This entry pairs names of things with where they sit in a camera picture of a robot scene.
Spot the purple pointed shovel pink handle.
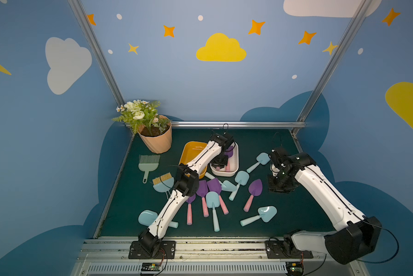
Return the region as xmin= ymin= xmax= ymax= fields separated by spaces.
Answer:
xmin=224 ymin=146 xmax=235 ymax=159

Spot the white plastic storage box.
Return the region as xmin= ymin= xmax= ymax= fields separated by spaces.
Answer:
xmin=209 ymin=142 xmax=239 ymax=177

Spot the yellow plastic storage box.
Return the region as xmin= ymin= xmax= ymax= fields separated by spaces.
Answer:
xmin=178 ymin=141 xmax=208 ymax=168

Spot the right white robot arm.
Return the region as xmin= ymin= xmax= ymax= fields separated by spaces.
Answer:
xmin=268 ymin=147 xmax=382 ymax=265

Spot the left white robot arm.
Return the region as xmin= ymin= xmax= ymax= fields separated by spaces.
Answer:
xmin=138 ymin=132 xmax=234 ymax=258

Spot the blue shovel far right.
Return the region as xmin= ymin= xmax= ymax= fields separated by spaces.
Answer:
xmin=246 ymin=152 xmax=270 ymax=173

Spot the blue shovel under purple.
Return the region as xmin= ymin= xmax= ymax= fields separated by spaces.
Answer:
xmin=205 ymin=172 xmax=237 ymax=192

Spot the blue pointed shovel front right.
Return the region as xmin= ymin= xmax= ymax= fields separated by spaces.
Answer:
xmin=240 ymin=206 xmax=278 ymax=227

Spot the blue round shovel centre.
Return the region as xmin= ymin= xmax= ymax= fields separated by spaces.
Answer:
xmin=206 ymin=192 xmax=220 ymax=232

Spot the potted artificial flower plant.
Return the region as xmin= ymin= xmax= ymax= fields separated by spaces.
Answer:
xmin=113 ymin=100 xmax=172 ymax=154

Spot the blue toy brush scoop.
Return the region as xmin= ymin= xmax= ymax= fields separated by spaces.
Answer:
xmin=152 ymin=172 xmax=174 ymax=199

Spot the green toy rake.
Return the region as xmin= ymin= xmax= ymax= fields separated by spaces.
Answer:
xmin=138 ymin=155 xmax=160 ymax=184

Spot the right circuit board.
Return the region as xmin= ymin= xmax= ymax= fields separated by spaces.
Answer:
xmin=286 ymin=262 xmax=304 ymax=276

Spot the circuit board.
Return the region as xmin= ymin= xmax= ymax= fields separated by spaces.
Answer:
xmin=140 ymin=262 xmax=161 ymax=273
xmin=286 ymin=262 xmax=304 ymax=276

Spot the blue shovel front left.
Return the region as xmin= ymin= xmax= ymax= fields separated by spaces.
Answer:
xmin=138 ymin=209 xmax=179 ymax=229

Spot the left circuit board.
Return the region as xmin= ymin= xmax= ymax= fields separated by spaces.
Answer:
xmin=140 ymin=262 xmax=161 ymax=273

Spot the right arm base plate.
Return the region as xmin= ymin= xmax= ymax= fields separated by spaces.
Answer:
xmin=265 ymin=239 xmax=313 ymax=259

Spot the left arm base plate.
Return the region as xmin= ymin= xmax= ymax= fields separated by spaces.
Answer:
xmin=128 ymin=240 xmax=176 ymax=259

